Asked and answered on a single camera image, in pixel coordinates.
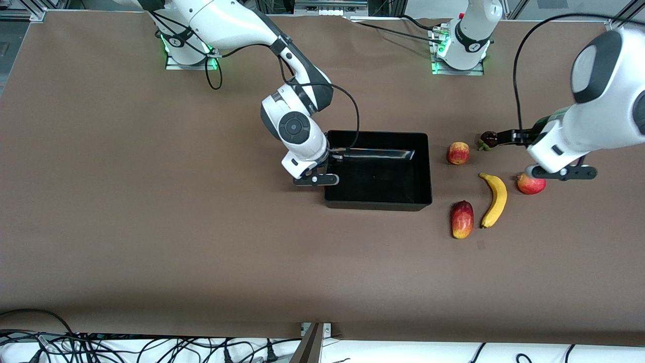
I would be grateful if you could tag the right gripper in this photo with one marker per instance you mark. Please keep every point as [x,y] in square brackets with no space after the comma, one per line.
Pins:
[336,151]

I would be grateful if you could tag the dark purple mangosteen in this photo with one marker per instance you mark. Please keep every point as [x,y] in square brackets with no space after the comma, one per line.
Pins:
[488,141]

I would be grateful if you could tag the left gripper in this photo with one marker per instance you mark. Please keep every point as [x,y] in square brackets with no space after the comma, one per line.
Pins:
[522,136]

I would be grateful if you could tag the white connector strip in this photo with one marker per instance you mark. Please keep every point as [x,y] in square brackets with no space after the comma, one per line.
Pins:
[331,12]

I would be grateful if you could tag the dark metal beam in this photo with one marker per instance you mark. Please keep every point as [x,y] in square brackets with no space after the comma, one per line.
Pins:
[308,350]

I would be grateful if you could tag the round red apple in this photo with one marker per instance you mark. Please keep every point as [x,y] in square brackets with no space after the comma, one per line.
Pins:
[531,187]

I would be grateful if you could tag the black plastic box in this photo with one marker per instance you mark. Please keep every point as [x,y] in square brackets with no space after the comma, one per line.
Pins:
[378,187]

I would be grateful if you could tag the red-yellow mango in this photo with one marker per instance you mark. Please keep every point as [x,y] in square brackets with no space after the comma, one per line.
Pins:
[462,220]

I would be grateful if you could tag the aluminium frame profile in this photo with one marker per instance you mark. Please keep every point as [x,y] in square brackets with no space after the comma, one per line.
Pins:
[327,4]

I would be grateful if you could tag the silver metal bracket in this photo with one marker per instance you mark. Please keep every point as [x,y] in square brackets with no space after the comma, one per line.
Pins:
[326,330]

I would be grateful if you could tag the yellow banana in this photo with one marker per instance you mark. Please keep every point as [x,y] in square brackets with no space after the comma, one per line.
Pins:
[498,197]

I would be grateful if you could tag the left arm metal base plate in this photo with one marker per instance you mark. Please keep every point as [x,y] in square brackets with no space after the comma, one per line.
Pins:
[456,72]

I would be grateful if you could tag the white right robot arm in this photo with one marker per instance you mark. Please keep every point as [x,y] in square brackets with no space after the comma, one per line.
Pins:
[227,20]

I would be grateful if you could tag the small red-yellow apple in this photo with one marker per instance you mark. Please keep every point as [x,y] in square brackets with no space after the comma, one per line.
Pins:
[458,153]

